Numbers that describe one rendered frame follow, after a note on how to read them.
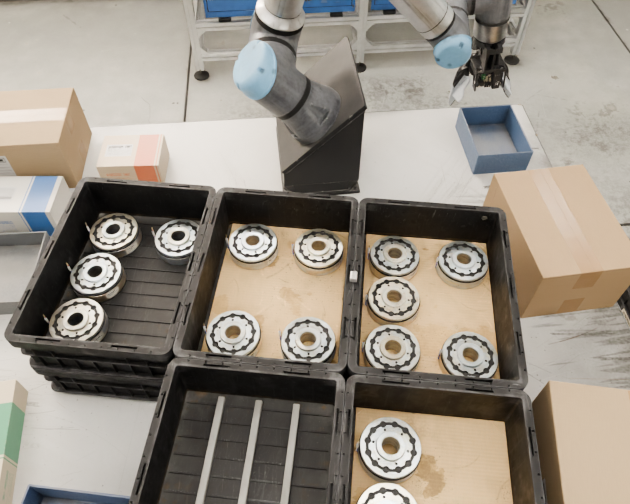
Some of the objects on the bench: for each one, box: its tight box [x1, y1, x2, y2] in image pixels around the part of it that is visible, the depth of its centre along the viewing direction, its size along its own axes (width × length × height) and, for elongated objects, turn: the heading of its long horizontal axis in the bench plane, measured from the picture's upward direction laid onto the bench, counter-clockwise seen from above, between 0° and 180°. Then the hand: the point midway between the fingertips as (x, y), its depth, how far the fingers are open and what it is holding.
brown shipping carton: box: [483, 164, 630, 318], centre depth 130 cm, size 30×22×16 cm
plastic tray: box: [0, 231, 50, 316], centre depth 131 cm, size 27×20×5 cm
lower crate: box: [30, 365, 163, 402], centre depth 122 cm, size 40×30×12 cm
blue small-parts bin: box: [455, 104, 534, 174], centre depth 158 cm, size 20×15×7 cm
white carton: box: [0, 176, 72, 236], centre depth 141 cm, size 20×12×9 cm, turn 90°
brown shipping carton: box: [0, 88, 92, 188], centre depth 151 cm, size 30×22×16 cm
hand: (478, 99), depth 146 cm, fingers open, 14 cm apart
